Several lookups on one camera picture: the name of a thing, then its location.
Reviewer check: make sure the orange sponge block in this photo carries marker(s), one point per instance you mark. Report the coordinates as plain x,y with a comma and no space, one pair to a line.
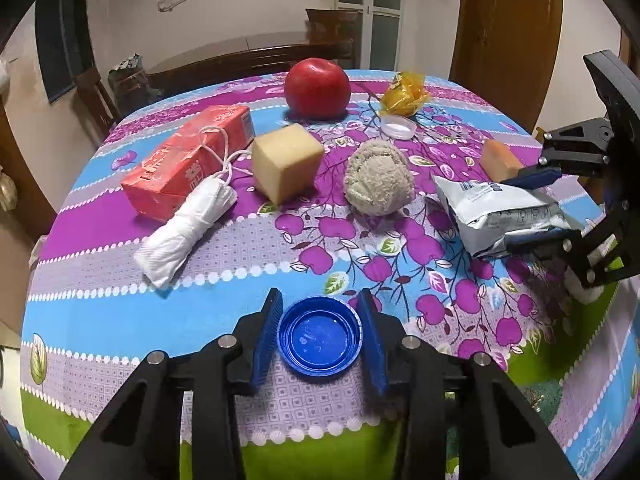
500,157

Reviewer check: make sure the dark wooden dining table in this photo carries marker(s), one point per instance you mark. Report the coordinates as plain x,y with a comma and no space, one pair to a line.
240,62

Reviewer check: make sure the yellow plastic wrapper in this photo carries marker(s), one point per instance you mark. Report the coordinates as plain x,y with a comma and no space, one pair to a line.
402,95

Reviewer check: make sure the red apple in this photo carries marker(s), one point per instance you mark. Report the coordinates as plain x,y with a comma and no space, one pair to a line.
317,89

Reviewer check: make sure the red paper carton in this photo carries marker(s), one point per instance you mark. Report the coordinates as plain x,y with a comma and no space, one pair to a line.
175,170

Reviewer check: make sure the beige cube sponge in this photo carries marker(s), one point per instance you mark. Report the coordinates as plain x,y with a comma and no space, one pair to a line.
285,162

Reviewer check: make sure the small white plastic lid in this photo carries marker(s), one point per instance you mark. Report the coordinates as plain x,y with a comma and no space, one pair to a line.
398,126

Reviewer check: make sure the glass panel door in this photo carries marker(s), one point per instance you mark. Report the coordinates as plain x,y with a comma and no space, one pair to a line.
372,5

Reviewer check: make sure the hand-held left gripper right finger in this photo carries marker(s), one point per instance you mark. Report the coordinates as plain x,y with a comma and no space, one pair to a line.
372,340

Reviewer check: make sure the grey fuzzy ball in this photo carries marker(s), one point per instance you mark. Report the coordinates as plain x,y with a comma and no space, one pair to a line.
378,180

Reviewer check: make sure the brown wooden door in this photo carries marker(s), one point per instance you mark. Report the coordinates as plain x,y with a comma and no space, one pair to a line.
505,35

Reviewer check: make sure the blue plastic lid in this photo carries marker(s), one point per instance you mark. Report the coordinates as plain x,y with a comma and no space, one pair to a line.
320,337

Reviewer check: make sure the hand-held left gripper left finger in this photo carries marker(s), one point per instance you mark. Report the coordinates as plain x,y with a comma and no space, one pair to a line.
265,340

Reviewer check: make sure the dark window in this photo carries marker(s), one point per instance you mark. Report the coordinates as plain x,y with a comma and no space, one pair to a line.
62,45

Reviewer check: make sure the grey white foil pouch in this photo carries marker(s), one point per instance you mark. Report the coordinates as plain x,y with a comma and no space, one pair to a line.
500,215

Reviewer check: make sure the dark wooden chair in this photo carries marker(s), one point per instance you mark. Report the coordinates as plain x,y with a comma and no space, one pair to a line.
332,30
97,97

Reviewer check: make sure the dark bag with clutter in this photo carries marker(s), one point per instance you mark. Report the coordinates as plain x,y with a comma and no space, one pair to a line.
129,82

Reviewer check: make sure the white rolled cloth bag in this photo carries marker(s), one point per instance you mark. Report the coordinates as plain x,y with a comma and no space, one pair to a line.
180,240

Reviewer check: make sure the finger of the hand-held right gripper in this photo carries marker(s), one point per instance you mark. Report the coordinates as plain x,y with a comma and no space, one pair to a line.
537,176
540,244

